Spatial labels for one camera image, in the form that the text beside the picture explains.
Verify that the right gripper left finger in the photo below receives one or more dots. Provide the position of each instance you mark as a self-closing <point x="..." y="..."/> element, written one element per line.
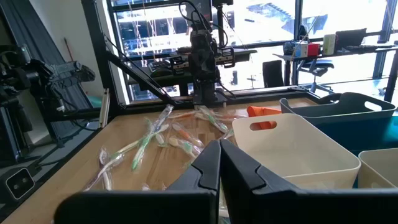
<point x="186" y="205"/>

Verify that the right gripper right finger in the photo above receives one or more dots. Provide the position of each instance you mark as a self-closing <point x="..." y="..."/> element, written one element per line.
<point x="280" y="205"/>

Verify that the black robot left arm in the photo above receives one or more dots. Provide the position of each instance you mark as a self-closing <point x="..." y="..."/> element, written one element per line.
<point x="205" y="93"/>

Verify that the pile of wrapped toothbrushes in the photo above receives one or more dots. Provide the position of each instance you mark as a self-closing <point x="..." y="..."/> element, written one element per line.
<point x="93" y="46"/>

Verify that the black chair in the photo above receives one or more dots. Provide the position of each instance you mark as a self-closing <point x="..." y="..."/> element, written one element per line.
<point x="273" y="73"/>

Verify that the blue wrapped toothbrush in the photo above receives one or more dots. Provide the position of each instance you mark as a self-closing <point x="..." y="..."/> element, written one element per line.
<point x="161" y="119"/>

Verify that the orange cloth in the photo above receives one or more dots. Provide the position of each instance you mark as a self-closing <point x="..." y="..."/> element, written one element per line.
<point x="261" y="111"/>

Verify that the white blue box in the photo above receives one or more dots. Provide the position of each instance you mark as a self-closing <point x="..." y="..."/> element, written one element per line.
<point x="301" y="49"/>

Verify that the translucent cream plastic bin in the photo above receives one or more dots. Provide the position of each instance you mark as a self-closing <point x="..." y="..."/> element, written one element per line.
<point x="379" y="165"/>

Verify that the red box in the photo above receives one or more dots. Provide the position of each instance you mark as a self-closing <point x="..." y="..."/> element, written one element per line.
<point x="313" y="49"/>

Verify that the grey plastic bin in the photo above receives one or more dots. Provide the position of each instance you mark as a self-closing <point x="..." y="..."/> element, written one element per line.
<point x="342" y="109"/>

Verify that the blue office chair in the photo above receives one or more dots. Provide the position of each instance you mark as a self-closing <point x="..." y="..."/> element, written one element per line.
<point x="317" y="67"/>

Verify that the dark office desk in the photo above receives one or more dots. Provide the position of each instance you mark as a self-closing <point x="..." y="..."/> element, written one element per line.
<point x="342" y="52"/>

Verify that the black laptop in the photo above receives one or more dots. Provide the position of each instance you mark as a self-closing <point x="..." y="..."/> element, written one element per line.
<point x="351" y="37"/>

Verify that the black equipment rig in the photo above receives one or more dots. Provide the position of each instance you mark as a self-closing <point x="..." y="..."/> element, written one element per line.
<point x="37" y="77"/>

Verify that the aluminium bracket strip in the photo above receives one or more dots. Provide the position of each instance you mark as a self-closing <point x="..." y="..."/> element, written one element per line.
<point x="104" y="109"/>

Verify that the black table camera box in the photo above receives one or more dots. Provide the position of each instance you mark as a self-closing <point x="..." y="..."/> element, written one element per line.
<point x="20" y="183"/>

